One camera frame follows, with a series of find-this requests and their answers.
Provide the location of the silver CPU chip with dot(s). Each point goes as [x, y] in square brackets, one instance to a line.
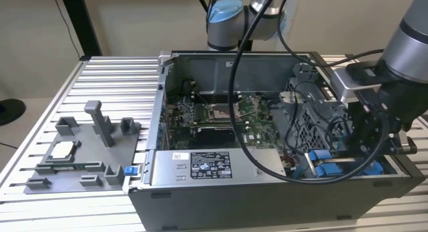
[63, 151]

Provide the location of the green motherboard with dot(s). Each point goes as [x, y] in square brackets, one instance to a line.
[257, 131]

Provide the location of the black upright post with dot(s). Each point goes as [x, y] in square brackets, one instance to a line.
[82, 24]

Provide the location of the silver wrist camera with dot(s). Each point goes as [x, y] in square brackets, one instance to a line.
[344, 81]

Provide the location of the green RAM stick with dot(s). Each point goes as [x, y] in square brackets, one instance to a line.
[77, 166]

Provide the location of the grey metal disk bay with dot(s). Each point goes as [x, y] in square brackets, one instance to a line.
[301, 116]

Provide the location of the blue case latch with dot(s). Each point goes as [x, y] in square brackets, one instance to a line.
[130, 171]

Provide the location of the CPU socket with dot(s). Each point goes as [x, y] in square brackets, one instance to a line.
[218, 111]

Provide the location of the grey parts rack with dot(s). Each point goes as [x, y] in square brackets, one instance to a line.
[83, 151]

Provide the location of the black round stand base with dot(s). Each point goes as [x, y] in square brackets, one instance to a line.
[11, 111]

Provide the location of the blue disk carrier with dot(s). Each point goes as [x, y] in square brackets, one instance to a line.
[323, 170]

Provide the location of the silver power supply unit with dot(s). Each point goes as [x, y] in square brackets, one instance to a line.
[214, 167]

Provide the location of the black graphics card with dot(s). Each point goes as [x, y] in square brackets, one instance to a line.
[217, 135]

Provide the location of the black RAM slot bank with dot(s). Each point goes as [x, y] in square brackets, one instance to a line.
[217, 96]
[204, 128]

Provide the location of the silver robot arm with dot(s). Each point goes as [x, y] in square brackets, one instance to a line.
[228, 29]

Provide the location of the dark grey PC case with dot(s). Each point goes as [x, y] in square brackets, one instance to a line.
[234, 207]

